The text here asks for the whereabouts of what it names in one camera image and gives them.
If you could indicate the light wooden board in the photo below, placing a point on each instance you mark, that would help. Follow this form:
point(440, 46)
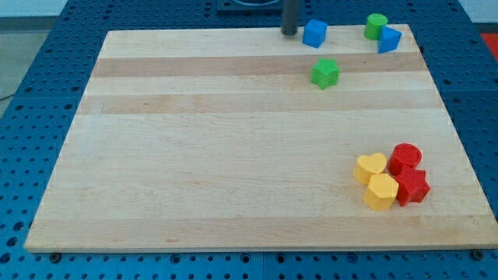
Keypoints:
point(217, 140)

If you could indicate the yellow heart block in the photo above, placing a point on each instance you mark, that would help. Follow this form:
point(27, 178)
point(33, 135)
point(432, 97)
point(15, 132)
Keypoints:
point(366, 166)

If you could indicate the green star block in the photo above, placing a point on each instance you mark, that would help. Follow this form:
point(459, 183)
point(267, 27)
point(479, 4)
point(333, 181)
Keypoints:
point(325, 73)

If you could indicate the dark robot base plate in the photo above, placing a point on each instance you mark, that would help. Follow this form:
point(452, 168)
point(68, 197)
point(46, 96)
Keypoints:
point(247, 7)

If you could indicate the blue cube block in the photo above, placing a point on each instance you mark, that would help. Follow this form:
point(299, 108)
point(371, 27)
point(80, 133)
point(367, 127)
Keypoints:
point(314, 33)

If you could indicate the yellow hexagon block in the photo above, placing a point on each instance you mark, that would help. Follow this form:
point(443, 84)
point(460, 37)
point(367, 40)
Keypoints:
point(381, 192)

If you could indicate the blue triangular prism block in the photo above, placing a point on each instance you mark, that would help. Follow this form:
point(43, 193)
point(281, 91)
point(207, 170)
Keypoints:
point(388, 39)

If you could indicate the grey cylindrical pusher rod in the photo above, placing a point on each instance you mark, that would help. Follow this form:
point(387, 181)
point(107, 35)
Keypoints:
point(290, 17)

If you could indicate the green cylinder block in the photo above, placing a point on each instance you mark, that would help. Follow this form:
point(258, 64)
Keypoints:
point(373, 26)

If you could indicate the red cylinder block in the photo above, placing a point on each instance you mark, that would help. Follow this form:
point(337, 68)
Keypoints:
point(403, 155)

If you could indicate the red star block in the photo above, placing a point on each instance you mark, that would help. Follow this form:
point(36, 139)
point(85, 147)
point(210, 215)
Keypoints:
point(412, 185)

